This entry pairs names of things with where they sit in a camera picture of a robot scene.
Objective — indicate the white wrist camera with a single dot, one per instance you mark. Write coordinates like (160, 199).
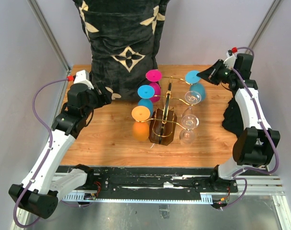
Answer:
(230, 60)
(81, 77)

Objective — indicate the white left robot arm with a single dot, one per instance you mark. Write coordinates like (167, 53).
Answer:
(37, 193)

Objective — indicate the orange plastic wine glass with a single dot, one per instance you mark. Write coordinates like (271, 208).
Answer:
(140, 127)

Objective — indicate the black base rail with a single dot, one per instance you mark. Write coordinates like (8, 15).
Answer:
(153, 185)

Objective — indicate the black cloth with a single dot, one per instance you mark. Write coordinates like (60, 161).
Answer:
(233, 121)

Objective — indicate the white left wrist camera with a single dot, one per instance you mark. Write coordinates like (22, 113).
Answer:
(81, 77)

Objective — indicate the black patterned plush pillow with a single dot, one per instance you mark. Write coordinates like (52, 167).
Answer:
(124, 37)

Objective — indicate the gold wire wine glass rack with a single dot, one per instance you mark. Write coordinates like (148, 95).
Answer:
(163, 121)

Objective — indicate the magenta plastic wine glass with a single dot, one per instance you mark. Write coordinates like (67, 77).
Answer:
(154, 76)

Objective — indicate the clear wine glass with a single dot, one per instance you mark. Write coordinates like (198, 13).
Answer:
(192, 98)
(189, 123)

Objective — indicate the teal plastic wine glass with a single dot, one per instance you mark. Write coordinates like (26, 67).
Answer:
(195, 85)

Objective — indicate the clear wine glass rear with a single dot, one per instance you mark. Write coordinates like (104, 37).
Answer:
(192, 98)

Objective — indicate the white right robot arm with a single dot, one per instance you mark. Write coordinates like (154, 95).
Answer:
(255, 149)

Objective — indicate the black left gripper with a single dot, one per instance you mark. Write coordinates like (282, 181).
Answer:
(105, 97)

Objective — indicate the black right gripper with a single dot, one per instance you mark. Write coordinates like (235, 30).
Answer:
(211, 73)

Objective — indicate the blue plastic wine glass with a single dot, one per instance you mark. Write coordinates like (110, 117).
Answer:
(146, 92)

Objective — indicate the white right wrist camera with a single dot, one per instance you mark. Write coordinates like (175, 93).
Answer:
(230, 60)

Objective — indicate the clear wine glass front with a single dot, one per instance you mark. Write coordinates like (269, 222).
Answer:
(189, 123)

